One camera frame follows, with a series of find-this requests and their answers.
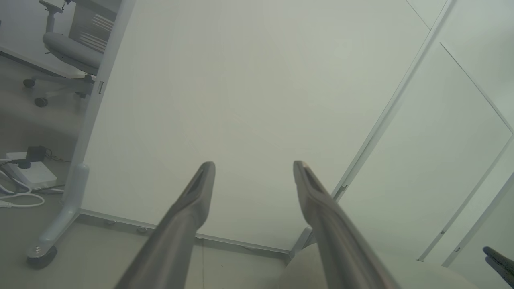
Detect black power cable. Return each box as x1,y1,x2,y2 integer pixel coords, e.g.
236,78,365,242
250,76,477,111
0,159,32,169

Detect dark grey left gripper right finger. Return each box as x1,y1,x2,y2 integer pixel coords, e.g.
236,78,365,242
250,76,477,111
293,160,402,289

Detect grey office chair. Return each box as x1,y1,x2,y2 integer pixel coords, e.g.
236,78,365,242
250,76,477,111
23,0,122,108

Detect grey fabric sofa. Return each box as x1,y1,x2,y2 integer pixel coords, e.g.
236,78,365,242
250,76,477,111
277,242,484,289

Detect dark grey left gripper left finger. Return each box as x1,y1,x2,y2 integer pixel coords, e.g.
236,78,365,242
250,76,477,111
114,161,216,289

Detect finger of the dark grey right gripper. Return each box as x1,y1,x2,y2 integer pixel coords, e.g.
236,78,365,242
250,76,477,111
483,246,514,286

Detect black power adapter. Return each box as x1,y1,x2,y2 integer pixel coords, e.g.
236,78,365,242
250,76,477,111
26,146,47,163

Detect white partition panel grey frame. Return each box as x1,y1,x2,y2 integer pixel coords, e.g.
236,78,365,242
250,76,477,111
333,0,514,268
26,0,458,269

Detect white power cable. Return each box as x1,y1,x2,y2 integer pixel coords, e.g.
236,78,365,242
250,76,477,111
0,169,45,208

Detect white power strip with plugs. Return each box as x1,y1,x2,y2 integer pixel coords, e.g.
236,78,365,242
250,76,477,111
6,151,57,190

